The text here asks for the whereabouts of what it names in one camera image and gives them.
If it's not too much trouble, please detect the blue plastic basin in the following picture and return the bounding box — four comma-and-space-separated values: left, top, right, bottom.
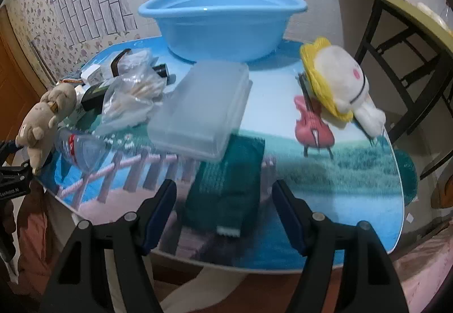
138, 0, 308, 63

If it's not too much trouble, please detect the dark green packet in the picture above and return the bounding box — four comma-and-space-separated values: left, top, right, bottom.
184, 134, 266, 237

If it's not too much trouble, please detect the bag of cotton swabs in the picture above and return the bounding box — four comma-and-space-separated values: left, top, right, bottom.
95, 72, 168, 133

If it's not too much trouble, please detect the black bottle with green label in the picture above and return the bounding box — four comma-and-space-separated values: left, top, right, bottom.
80, 63, 176, 112

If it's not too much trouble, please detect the green round stool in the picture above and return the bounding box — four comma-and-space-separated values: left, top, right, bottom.
396, 150, 419, 204

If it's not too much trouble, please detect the wooden door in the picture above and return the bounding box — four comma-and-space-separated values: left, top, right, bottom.
0, 5, 46, 158

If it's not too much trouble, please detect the bag with white cable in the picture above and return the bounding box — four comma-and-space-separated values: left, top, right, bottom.
117, 49, 160, 76

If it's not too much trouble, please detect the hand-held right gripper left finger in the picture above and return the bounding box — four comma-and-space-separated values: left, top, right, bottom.
39, 178, 178, 313

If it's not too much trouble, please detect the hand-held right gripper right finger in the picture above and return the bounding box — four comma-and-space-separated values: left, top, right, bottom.
272, 178, 411, 313

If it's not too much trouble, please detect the striped cloth pouch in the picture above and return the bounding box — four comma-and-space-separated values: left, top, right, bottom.
58, 76, 87, 87

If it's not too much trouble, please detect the white and yellow plush toy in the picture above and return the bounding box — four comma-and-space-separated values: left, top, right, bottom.
300, 37, 386, 138

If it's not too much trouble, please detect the person's clothing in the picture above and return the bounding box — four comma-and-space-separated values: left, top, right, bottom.
16, 189, 76, 285

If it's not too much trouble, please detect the brown plush bear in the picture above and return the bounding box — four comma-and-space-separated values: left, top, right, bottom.
15, 83, 78, 174

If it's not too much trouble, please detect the white charger plug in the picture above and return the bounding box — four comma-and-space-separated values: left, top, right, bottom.
81, 65, 107, 83

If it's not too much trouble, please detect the clear plastic box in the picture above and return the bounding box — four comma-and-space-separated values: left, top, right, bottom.
147, 61, 253, 161

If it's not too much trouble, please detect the side table with black legs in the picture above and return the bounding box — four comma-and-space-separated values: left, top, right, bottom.
334, 0, 453, 179

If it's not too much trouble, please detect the clear plastic bottle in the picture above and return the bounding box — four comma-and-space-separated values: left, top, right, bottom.
57, 127, 107, 172

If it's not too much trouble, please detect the brown strap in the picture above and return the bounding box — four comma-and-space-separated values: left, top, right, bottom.
110, 48, 132, 78

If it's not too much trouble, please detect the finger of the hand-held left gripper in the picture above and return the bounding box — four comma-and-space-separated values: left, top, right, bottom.
0, 140, 22, 158
0, 161, 33, 176

